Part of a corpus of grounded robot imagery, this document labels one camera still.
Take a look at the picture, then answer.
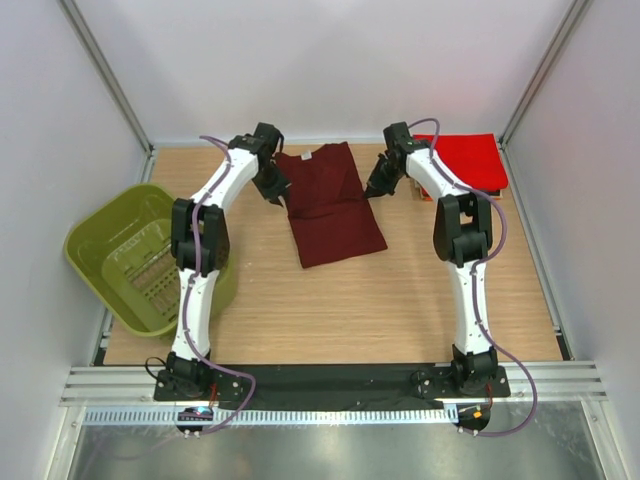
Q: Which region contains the left aluminium frame post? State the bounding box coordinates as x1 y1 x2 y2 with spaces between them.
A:
58 0 153 156

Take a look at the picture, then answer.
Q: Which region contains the folded bright red t shirt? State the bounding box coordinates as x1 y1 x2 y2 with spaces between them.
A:
435 133 509 190

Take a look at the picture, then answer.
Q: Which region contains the purple cable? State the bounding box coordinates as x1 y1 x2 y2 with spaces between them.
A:
99 134 257 461
411 117 540 440

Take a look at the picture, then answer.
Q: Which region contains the olive green plastic basket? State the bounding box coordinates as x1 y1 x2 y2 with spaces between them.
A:
65 184 237 337

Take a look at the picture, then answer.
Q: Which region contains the right aluminium frame post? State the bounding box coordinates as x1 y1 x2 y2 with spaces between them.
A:
498 0 592 150

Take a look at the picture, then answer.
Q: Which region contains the folded black t shirt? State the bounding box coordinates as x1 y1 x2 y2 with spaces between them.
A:
483 189 503 198

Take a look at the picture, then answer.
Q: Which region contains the slotted grey cable duct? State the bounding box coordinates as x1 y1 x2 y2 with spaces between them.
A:
83 405 458 428

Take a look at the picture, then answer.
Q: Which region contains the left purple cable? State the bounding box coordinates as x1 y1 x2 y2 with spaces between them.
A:
99 134 257 461

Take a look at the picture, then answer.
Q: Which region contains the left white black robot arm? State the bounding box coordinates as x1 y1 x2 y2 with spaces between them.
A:
154 122 290 400

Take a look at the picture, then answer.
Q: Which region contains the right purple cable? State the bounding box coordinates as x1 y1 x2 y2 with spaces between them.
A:
411 117 540 440

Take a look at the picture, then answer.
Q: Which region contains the aluminium frame post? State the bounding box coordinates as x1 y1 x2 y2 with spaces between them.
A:
498 0 592 150
58 0 153 156

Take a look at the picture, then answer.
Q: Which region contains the dark red t shirt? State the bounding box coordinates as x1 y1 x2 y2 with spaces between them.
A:
276 142 387 269

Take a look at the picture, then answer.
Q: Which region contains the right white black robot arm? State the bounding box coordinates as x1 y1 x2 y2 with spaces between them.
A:
364 122 498 396

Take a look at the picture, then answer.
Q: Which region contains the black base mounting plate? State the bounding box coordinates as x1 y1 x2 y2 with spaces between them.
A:
153 363 511 412

